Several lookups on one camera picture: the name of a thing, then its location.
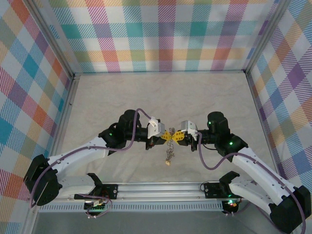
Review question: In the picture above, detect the large metal keyring with keys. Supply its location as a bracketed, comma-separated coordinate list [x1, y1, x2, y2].
[162, 126, 177, 169]

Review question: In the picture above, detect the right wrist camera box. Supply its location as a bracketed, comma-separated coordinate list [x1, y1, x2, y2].
[180, 120, 198, 141]

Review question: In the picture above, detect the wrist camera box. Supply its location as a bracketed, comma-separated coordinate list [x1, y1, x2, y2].
[146, 117, 167, 138]
[180, 120, 198, 141]

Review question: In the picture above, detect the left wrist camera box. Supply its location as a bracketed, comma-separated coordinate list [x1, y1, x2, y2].
[146, 117, 167, 138]

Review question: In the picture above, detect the aluminium table edge rail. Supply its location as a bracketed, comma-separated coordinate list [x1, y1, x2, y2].
[43, 75, 80, 161]
[245, 72, 291, 181]
[73, 70, 247, 77]

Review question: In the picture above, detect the aluminium mounting rail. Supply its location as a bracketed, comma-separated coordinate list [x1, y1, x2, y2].
[29, 181, 276, 203]

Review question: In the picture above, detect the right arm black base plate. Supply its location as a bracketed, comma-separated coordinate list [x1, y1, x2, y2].
[204, 182, 234, 199]

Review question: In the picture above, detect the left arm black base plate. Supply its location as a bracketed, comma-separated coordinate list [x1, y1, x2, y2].
[74, 184, 119, 200]

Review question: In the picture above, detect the slotted grey cable duct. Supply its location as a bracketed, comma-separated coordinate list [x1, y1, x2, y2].
[38, 201, 225, 213]

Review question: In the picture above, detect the aluminium corner post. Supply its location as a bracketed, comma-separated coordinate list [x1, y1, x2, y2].
[243, 0, 291, 74]
[28, 0, 76, 79]

